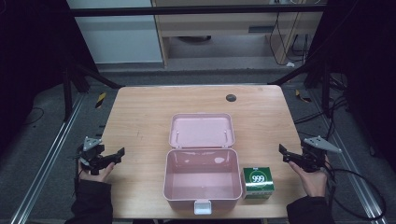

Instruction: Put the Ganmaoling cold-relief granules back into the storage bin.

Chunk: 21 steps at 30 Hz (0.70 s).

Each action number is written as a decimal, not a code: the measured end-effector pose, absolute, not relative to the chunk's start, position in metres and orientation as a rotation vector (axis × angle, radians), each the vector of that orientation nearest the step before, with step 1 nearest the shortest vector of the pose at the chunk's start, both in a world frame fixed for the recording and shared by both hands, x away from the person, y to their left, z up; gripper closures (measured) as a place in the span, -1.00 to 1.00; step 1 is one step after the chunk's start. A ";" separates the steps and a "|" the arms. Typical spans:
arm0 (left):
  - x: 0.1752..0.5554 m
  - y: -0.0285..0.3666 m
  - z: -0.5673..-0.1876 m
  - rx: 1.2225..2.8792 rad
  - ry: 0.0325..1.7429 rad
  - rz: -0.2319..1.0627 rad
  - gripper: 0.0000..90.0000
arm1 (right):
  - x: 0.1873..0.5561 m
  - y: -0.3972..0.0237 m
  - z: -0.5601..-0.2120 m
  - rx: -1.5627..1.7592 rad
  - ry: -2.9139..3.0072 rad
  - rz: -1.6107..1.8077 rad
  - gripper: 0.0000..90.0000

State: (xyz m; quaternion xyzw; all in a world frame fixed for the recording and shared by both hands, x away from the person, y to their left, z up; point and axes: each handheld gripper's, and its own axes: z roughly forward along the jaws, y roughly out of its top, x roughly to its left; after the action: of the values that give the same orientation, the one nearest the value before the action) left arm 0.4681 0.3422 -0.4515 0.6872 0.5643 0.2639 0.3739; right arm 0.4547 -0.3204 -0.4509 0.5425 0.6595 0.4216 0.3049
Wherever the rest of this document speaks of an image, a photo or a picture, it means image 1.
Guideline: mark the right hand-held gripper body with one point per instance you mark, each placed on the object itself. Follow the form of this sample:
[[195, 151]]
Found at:
[[312, 157]]

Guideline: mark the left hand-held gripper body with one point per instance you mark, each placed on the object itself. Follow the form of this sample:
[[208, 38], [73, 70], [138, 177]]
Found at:
[[92, 155]]

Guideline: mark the person's left hand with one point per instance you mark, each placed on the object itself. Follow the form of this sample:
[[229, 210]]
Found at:
[[97, 176]]

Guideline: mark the person's right hand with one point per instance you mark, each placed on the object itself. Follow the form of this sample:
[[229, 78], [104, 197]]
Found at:
[[313, 182]]

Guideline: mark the green and white carton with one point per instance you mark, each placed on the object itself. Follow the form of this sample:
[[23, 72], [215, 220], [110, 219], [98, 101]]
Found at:
[[257, 182]]

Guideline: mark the yellow and black tape strip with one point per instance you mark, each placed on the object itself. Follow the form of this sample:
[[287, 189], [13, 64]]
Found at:
[[100, 100], [302, 97]]

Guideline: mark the black metal stand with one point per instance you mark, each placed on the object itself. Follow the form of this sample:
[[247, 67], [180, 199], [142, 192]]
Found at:
[[325, 90], [67, 93]]

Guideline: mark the dark round table grommet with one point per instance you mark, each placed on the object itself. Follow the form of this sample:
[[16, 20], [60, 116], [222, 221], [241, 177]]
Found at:
[[231, 98]]

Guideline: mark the open pink plastic box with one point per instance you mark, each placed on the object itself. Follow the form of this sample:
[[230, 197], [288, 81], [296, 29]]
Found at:
[[202, 168]]

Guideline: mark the small white plug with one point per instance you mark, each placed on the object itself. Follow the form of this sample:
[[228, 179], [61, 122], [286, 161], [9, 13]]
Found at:
[[290, 64]]

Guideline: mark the dark curtain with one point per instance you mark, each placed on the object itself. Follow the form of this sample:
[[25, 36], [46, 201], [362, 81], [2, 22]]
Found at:
[[31, 62], [367, 62]]

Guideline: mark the white cabinet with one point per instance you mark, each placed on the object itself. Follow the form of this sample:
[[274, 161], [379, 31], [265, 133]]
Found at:
[[118, 37]]

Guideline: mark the light wooden desk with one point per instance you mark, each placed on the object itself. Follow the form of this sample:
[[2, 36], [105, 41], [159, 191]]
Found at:
[[218, 26]]

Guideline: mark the black horizontal bar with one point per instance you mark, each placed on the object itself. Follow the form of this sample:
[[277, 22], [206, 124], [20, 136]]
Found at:
[[193, 10]]

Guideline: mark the aluminium floor rail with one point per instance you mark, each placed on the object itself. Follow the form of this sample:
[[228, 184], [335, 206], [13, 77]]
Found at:
[[355, 174], [46, 158]]

